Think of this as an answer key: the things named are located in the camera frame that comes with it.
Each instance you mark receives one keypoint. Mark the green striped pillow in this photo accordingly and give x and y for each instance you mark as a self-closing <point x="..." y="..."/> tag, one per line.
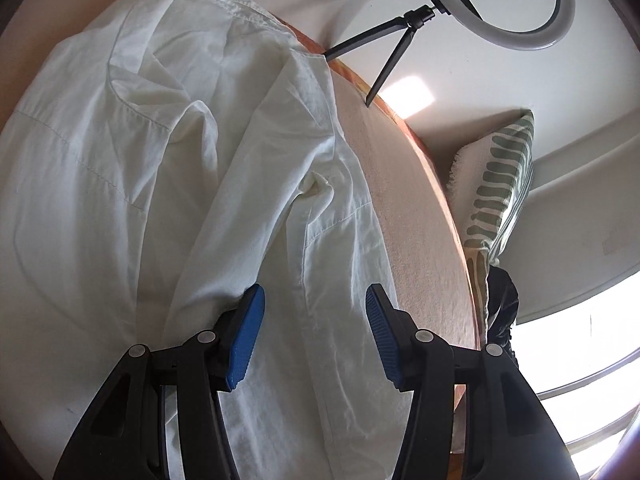
<point x="495" y="185"/>

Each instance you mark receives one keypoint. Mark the black bag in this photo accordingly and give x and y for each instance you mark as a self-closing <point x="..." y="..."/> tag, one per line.
<point x="502" y="305"/>

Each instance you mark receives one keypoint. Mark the window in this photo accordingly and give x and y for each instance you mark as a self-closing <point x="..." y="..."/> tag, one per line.
<point x="565" y="340"/>

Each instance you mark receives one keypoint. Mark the white long-sleeved shirt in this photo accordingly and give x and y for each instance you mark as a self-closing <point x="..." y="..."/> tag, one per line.
<point x="150" y="160"/>

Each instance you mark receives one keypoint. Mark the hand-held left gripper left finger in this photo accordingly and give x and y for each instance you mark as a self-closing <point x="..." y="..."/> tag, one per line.
<point x="245" y="340"/>

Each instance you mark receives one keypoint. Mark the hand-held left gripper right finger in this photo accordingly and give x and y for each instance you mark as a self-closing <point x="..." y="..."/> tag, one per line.
<point x="382" y="340"/>

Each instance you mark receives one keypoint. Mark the small black tripod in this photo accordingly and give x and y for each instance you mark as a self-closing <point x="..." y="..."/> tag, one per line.
<point x="415" y="17"/>

